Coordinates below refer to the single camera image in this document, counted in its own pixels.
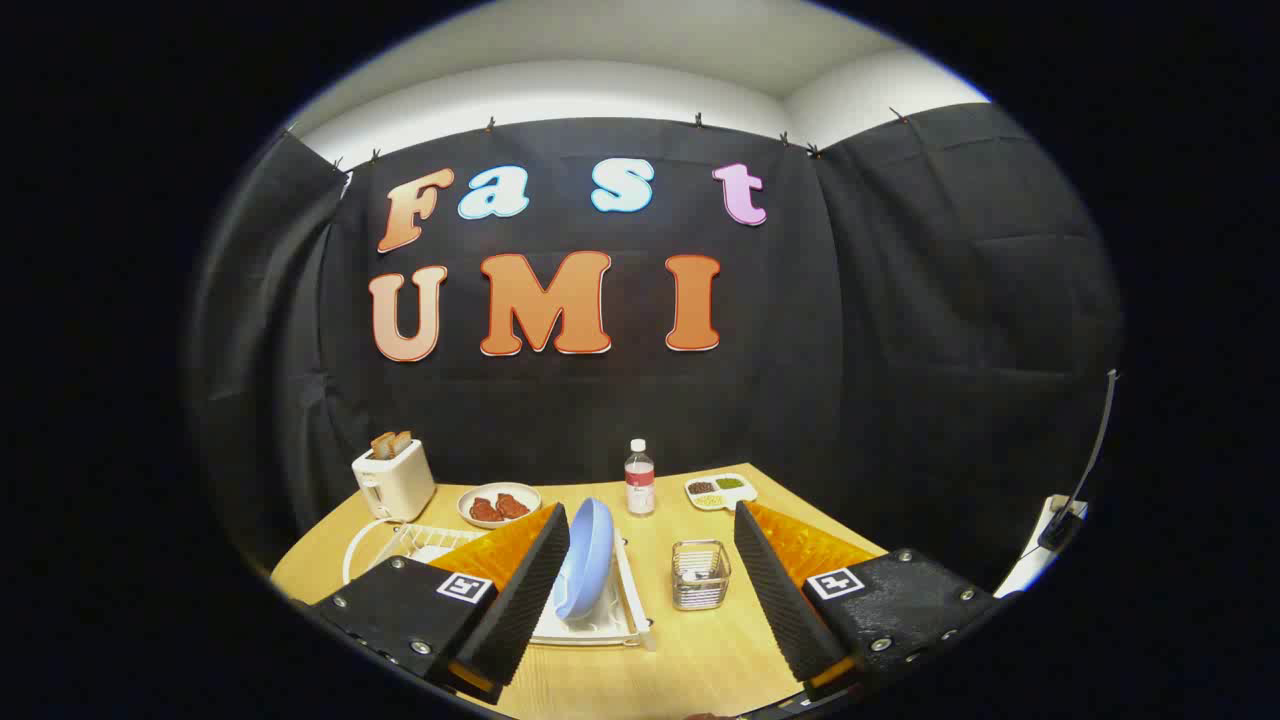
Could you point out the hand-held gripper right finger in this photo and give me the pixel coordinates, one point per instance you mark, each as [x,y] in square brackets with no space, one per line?
[785,600]

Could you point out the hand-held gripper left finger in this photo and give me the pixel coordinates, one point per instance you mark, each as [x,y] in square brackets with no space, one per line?
[520,600]

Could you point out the blue plate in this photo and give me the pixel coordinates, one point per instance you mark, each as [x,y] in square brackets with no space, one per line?
[585,560]

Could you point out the white round dish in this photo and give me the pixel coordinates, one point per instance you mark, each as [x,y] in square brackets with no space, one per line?
[500,489]

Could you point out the white drip tray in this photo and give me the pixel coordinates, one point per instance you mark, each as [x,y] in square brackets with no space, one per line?
[590,630]

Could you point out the red meat piece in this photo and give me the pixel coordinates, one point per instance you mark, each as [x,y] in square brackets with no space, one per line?
[485,510]
[512,506]

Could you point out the white divided tray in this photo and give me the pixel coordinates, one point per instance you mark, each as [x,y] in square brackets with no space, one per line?
[745,495]

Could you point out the white toaster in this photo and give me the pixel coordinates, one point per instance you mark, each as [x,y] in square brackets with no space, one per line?
[398,485]

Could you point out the clear water bottle red label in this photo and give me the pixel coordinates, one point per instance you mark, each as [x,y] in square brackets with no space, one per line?
[640,480]

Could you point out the brown bread slice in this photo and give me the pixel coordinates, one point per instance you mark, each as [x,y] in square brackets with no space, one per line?
[402,440]
[381,446]

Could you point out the white panel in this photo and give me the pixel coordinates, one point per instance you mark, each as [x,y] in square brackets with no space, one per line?
[1025,575]

